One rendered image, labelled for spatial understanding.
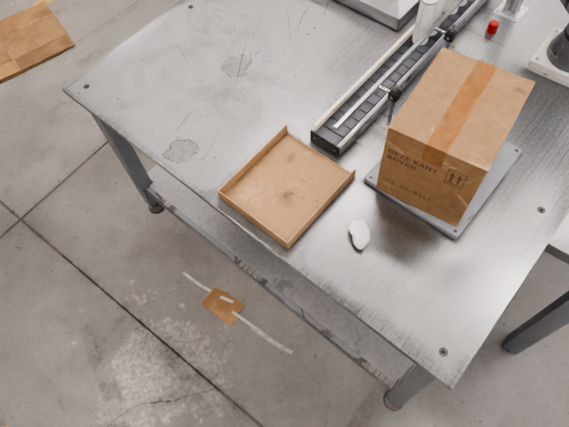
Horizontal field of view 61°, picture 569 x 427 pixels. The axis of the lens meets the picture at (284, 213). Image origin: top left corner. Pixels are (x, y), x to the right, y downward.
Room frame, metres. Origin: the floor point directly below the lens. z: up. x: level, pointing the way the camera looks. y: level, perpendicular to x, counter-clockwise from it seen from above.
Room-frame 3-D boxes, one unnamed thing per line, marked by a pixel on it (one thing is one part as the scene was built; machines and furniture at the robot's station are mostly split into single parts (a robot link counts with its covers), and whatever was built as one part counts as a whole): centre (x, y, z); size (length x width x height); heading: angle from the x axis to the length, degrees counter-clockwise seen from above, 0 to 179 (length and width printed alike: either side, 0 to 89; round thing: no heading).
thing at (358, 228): (0.55, -0.19, 0.85); 0.08 x 0.07 x 0.04; 150
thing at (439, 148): (0.73, -0.45, 0.99); 0.30 x 0.24 x 0.27; 141
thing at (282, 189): (0.74, -0.02, 0.85); 0.30 x 0.26 x 0.04; 134
